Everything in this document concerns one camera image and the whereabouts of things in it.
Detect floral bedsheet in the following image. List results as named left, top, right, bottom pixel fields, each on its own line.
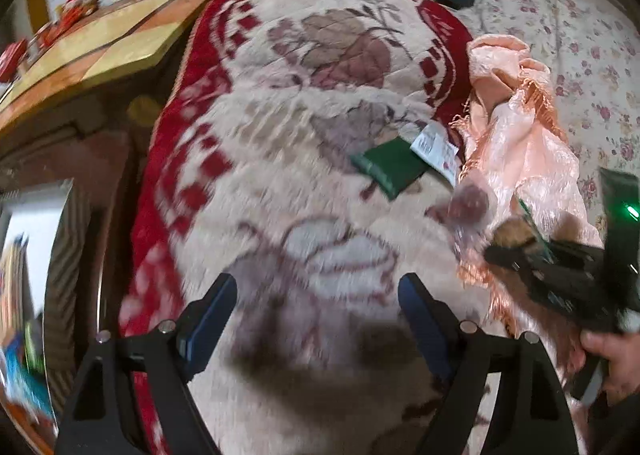
left=455, top=0, right=640, bottom=246

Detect brown and green snack packet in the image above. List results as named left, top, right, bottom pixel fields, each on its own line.
left=492, top=197, right=556, bottom=258

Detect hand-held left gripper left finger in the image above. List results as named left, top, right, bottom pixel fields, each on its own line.
left=54, top=272, right=238, bottom=455

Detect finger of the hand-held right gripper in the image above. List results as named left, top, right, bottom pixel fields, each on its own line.
left=484, top=235, right=621, bottom=336

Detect red gift box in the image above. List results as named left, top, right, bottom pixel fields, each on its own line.
left=0, top=40, right=28, bottom=83

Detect person's right hand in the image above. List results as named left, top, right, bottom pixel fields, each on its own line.
left=580, top=327, right=640, bottom=406

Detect plush toys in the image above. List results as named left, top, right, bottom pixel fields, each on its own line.
left=55, top=0, right=101, bottom=26

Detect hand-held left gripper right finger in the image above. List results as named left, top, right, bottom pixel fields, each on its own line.
left=397, top=272, right=581, bottom=455

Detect clear packet purple snack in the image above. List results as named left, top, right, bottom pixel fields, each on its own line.
left=447, top=182, right=493, bottom=256

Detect pink fringed cloth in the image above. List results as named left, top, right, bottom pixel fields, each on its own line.
left=450, top=34, right=606, bottom=336

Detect striped cardboard box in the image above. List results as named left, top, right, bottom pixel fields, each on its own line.
left=0, top=177, right=93, bottom=436

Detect wooden table with glass top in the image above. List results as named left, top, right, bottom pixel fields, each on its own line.
left=0, top=0, right=231, bottom=216

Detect pile of colourful packets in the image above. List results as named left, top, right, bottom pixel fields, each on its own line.
left=0, top=235, right=56, bottom=426

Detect red and cream floral blanket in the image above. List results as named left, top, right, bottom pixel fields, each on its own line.
left=117, top=0, right=566, bottom=455

